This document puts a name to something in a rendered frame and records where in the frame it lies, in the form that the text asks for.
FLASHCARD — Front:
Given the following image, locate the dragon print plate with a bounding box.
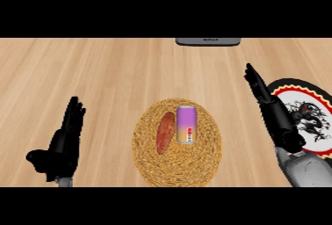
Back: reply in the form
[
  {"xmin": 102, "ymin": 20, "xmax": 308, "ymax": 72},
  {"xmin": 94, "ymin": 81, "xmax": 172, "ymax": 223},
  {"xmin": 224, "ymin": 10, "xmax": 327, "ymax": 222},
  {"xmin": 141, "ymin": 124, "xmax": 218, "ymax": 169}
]
[{"xmin": 264, "ymin": 77, "xmax": 332, "ymax": 162}]

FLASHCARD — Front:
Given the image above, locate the dark grey appliance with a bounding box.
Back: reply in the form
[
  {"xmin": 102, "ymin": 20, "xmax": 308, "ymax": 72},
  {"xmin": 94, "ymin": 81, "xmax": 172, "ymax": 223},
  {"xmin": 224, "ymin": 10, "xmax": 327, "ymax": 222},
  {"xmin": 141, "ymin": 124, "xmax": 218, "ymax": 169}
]
[{"xmin": 174, "ymin": 37, "xmax": 242, "ymax": 47}]

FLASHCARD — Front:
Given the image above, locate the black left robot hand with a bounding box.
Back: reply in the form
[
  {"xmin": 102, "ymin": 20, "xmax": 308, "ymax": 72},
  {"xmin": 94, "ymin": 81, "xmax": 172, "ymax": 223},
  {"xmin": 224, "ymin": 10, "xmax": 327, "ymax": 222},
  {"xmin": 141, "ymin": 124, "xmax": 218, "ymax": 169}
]
[{"xmin": 25, "ymin": 96, "xmax": 87, "ymax": 183}]

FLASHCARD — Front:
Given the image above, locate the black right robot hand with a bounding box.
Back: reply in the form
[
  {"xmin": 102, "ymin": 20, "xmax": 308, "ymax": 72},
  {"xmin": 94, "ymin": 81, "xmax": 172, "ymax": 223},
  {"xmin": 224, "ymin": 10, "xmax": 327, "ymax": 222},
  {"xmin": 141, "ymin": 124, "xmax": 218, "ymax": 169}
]
[{"xmin": 242, "ymin": 62, "xmax": 307, "ymax": 155}]

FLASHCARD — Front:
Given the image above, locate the oval woven straw placemat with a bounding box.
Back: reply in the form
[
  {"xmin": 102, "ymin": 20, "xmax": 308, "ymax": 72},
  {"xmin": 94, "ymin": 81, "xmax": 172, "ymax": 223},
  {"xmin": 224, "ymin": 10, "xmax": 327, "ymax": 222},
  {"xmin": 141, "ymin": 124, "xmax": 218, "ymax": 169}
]
[{"xmin": 131, "ymin": 98, "xmax": 224, "ymax": 188}]

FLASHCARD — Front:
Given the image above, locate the purple and orange can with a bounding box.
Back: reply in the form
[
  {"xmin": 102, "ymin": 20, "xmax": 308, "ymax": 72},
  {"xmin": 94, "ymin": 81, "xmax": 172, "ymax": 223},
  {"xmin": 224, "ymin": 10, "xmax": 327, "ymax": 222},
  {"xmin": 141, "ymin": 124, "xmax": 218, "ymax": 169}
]
[{"xmin": 175, "ymin": 105, "xmax": 197, "ymax": 145}]

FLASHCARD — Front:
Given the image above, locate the brown sweet potato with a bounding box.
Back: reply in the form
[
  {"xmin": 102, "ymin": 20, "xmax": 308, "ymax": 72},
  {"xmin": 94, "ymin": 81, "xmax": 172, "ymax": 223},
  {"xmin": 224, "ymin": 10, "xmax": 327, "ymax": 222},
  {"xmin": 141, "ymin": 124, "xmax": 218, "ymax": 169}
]
[{"xmin": 155, "ymin": 111, "xmax": 177, "ymax": 156}]

